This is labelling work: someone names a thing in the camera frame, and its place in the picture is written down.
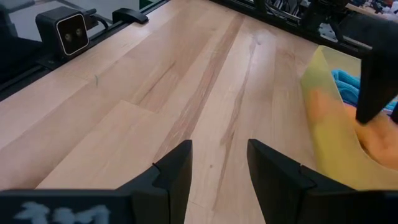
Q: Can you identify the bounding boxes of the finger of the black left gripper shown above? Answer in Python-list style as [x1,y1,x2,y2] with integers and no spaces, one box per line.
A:
[355,49,398,125]
[390,101,398,124]

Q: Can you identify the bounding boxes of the black table-level camera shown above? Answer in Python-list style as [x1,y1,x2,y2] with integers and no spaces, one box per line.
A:
[35,6,97,60]

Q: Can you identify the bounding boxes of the yellow translucent plastic bin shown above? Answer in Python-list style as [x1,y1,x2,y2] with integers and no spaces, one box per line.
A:
[300,45,398,191]

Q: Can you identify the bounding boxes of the orange microfiber towel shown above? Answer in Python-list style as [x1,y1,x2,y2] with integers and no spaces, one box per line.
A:
[343,104,398,171]

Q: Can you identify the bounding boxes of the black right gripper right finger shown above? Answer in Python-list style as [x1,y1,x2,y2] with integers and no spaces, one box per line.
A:
[247,139,355,224]

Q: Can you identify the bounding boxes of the black frame bracket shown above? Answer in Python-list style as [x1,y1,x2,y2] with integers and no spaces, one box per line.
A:
[111,7,149,25]

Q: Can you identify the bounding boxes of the blue microfiber towel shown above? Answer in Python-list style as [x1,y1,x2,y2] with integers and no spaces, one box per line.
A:
[331,68,398,111]

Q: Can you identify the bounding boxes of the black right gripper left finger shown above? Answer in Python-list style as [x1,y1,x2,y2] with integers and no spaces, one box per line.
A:
[116,139,193,224]

